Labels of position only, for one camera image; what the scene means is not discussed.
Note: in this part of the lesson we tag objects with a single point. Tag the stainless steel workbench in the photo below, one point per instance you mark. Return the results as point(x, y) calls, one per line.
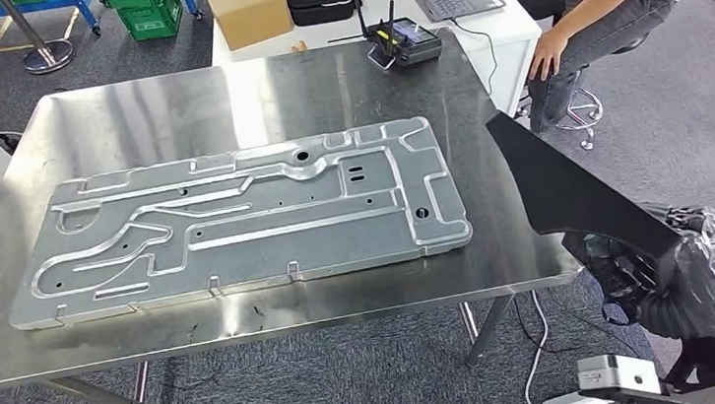
point(126, 118)

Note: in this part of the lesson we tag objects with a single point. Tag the large stamped aluminium plate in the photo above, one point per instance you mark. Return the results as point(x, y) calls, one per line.
point(270, 248)

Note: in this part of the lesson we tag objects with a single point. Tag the person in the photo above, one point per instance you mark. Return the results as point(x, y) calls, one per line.
point(609, 25)

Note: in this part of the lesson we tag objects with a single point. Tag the brown cardboard box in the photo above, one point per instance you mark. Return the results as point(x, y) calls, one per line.
point(248, 17)

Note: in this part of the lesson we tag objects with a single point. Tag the chrome stanchion post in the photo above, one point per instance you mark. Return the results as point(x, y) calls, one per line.
point(48, 56)

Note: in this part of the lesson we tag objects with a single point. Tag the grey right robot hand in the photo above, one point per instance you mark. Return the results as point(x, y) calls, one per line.
point(700, 285)

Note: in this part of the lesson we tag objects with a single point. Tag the small orange peg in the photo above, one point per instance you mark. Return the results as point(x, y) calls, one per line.
point(294, 47)
point(303, 46)

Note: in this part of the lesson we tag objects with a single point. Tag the black remote controller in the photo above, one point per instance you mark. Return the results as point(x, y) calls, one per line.
point(414, 44)

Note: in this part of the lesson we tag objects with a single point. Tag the long black plastic part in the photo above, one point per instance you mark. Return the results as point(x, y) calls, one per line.
point(560, 194)

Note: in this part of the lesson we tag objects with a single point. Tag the white desk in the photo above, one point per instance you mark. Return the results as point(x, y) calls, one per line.
point(511, 28)

